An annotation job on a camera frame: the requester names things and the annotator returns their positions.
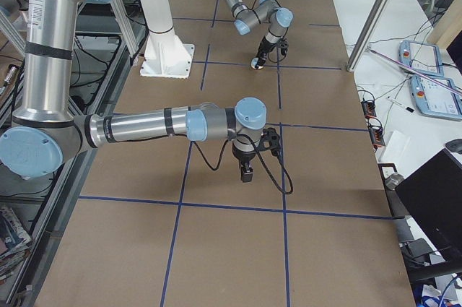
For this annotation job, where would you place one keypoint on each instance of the lower teach pendant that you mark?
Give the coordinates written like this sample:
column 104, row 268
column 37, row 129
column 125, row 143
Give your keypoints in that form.
column 435, row 101

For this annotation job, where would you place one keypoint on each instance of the teach pendant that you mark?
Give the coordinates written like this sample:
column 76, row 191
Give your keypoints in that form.
column 435, row 101
column 423, row 57

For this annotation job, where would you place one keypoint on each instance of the aluminium frame post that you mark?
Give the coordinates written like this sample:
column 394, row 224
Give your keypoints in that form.
column 366, row 34

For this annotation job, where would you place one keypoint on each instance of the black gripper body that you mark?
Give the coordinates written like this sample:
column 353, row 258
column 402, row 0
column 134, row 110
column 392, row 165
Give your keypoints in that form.
column 244, row 158
column 263, row 48

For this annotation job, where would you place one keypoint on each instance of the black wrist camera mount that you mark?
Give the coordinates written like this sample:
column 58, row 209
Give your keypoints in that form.
column 270, row 140
column 282, row 47

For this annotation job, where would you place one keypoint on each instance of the black marker pen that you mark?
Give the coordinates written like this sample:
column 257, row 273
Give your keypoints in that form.
column 401, row 105

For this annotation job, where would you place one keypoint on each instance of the black monitor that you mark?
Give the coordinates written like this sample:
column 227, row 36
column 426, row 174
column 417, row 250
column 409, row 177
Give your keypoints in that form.
column 432, row 195

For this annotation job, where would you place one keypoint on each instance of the white camera stand base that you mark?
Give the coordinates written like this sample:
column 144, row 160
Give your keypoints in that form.
column 165, row 54

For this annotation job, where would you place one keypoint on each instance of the upper teach pendant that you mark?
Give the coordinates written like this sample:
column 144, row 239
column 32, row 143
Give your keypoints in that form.
column 423, row 57

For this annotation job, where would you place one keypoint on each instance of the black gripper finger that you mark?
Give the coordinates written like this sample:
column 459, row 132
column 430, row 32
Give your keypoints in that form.
column 246, row 173

